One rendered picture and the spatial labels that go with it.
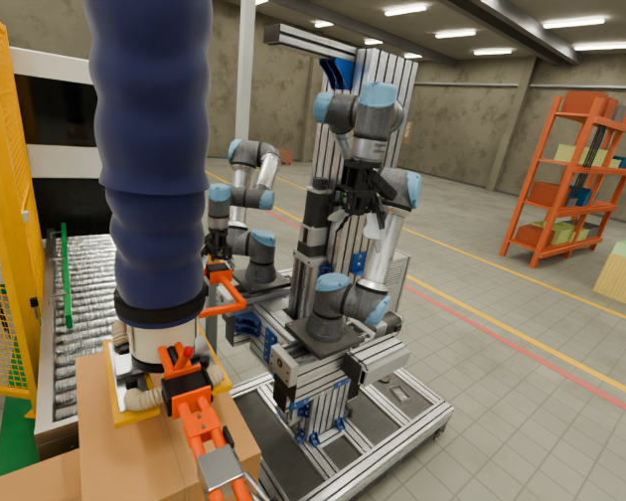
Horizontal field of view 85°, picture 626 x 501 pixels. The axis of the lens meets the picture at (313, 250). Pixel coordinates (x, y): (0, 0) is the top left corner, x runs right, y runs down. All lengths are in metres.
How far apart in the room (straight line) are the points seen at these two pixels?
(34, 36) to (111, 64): 10.89
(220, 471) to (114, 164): 0.62
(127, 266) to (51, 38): 10.93
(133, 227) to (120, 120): 0.22
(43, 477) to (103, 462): 0.57
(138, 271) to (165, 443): 0.47
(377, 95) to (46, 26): 11.19
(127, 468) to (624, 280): 5.98
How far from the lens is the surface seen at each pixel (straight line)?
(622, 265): 6.21
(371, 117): 0.75
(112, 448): 1.13
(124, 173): 0.81
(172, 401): 0.83
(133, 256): 0.87
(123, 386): 1.08
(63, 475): 1.65
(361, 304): 1.18
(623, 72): 14.60
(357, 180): 0.76
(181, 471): 1.05
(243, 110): 4.42
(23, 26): 11.69
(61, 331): 2.35
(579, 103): 6.50
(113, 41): 0.81
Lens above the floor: 1.79
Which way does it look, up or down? 21 degrees down
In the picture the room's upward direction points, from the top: 8 degrees clockwise
